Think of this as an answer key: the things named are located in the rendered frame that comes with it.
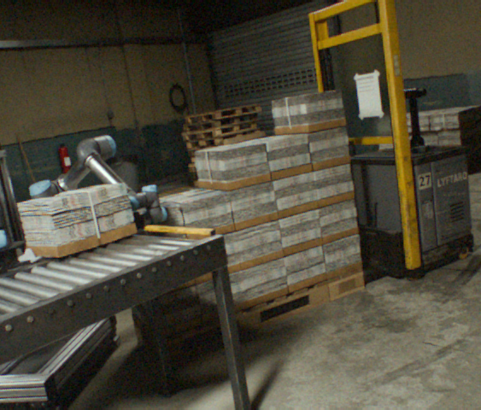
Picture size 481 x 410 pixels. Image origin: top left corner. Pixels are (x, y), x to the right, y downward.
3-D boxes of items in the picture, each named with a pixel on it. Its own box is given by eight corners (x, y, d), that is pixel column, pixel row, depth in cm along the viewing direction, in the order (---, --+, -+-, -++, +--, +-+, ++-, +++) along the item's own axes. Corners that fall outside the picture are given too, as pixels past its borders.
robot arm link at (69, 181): (39, 189, 296) (90, 133, 266) (60, 184, 308) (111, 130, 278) (50, 207, 295) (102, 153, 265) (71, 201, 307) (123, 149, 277)
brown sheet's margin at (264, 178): (198, 187, 326) (196, 180, 325) (238, 178, 339) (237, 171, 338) (227, 190, 293) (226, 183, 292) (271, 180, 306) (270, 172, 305)
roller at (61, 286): (26, 282, 202) (23, 269, 201) (90, 298, 169) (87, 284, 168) (14, 286, 199) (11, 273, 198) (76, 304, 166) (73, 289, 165)
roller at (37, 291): (10, 287, 198) (7, 274, 197) (72, 306, 165) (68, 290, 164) (-3, 291, 194) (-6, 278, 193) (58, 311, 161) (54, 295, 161)
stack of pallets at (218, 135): (235, 174, 1075) (225, 109, 1051) (272, 172, 1015) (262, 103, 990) (189, 188, 977) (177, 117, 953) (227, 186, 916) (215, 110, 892)
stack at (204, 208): (136, 343, 317) (108, 208, 301) (296, 288, 369) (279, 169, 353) (158, 366, 283) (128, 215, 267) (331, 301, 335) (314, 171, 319)
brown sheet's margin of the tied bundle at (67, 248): (60, 246, 236) (58, 237, 236) (94, 247, 216) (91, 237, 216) (26, 254, 225) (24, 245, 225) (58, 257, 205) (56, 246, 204)
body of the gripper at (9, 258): (17, 247, 213) (-13, 255, 204) (22, 266, 214) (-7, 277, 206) (9, 246, 218) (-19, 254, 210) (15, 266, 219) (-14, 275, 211)
